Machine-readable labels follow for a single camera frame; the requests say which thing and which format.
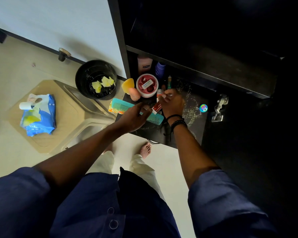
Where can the person's right hand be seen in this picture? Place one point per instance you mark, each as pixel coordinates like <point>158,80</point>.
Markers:
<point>172,104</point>

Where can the person's left hand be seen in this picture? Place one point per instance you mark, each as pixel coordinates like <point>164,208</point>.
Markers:
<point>132,118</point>

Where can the teal comb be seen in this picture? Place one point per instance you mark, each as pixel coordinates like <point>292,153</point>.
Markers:
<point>121,105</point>

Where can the small green bottle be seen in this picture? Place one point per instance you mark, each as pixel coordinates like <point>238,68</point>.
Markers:
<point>169,82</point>

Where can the pink makeup sponge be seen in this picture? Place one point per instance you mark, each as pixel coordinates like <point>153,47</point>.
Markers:
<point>134,94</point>

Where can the small round blue tin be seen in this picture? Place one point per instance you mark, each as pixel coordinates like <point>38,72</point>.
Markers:
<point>203,108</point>

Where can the red cream jar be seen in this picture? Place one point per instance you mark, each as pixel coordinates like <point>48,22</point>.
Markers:
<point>147,85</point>

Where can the yellow makeup sponge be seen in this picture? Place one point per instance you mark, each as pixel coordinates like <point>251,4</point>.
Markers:
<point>128,85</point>

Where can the blue lotion bottle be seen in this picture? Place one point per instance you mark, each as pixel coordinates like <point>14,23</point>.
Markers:
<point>160,69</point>

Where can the pink lotion bottle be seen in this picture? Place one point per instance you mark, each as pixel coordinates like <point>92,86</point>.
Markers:
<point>144,64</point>

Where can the person's right forearm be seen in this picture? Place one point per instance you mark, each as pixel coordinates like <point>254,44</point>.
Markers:
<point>191,156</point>

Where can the person's left forearm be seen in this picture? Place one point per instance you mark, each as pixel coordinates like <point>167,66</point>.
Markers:
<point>77,151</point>

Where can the person's right foot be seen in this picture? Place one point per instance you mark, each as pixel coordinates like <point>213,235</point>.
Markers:
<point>145,149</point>

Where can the person's foot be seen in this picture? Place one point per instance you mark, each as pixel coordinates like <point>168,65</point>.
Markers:
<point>145,149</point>
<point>109,148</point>

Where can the person's left foot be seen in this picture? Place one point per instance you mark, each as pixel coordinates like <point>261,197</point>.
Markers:
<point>109,148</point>

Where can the crumpled yellow wipe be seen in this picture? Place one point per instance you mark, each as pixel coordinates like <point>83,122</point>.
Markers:
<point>96,86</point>
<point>106,81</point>

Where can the silver cabinet hinge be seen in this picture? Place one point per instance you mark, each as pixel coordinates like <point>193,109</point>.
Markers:
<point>219,107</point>

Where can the black shelf board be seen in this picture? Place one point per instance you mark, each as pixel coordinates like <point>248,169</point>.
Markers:
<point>213,69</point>

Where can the black waste bin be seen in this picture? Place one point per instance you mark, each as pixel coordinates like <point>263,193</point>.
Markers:
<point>87,76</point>

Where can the beige plastic stool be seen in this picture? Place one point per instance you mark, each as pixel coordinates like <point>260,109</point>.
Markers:
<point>64,116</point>

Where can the blue wipes packet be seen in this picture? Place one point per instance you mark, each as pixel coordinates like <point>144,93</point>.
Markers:
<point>43,121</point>

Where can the navy blue shirt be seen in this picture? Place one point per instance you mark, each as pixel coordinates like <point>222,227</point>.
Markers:
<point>89,208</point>

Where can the black cabinet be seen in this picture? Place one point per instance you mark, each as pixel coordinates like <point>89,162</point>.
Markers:
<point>263,146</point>

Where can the small white roll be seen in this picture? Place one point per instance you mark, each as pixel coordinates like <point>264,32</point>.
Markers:
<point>26,105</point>

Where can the white cabinet door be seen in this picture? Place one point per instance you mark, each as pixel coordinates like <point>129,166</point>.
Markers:
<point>64,29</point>

